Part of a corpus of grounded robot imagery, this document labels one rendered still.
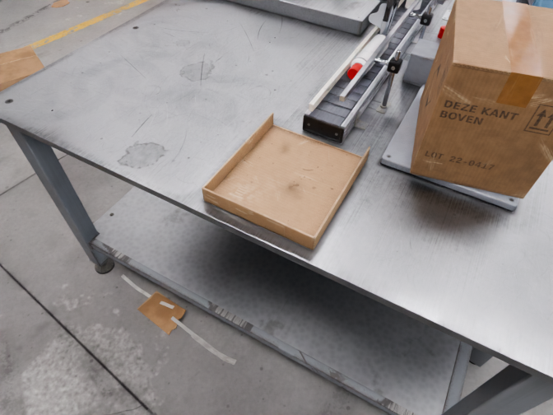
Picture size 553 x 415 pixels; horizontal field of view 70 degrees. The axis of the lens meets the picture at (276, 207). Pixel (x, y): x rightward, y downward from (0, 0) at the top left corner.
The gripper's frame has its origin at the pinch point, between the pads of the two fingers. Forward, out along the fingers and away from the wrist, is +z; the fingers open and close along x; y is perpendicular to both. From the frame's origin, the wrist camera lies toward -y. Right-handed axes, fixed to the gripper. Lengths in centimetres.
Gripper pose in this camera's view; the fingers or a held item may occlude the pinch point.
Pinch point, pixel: (383, 34)
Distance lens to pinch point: 129.5
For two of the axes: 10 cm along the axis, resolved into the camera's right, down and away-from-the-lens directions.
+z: -1.8, 8.3, 5.2
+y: -8.8, -3.8, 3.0
